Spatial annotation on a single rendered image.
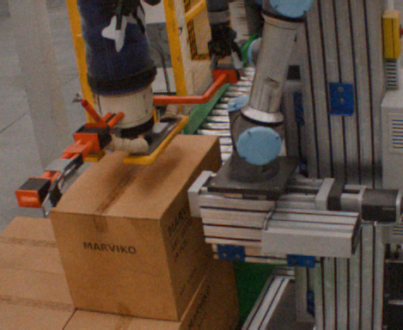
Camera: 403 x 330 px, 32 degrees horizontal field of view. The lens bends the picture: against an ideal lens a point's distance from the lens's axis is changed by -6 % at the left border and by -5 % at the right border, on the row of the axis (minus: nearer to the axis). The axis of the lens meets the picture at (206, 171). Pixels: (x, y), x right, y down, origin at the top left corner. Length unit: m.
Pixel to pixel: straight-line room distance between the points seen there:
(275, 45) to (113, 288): 1.02
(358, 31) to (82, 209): 1.02
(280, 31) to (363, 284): 0.99
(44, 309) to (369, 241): 1.16
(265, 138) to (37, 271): 1.26
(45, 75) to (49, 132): 0.33
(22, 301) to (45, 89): 1.48
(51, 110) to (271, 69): 2.15
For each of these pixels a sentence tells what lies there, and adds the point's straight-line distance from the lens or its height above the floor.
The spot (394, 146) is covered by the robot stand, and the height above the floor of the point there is 1.10.
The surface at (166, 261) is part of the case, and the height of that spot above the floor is 0.79.
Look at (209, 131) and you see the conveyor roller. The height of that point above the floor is 0.55.
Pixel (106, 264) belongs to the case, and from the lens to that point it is 2.39.
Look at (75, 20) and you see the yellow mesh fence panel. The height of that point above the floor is 1.10.
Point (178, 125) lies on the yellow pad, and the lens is 2.50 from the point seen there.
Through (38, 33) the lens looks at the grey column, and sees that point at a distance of 3.76.
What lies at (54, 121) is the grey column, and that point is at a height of 0.68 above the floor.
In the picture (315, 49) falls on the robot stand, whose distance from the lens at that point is 2.13.
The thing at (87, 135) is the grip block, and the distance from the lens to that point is 2.19.
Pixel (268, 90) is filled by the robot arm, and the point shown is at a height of 1.35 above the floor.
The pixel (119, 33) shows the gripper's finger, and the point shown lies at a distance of 1.81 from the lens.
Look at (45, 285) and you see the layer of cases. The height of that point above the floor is 0.54.
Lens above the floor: 2.01
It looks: 26 degrees down
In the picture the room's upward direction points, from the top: 8 degrees counter-clockwise
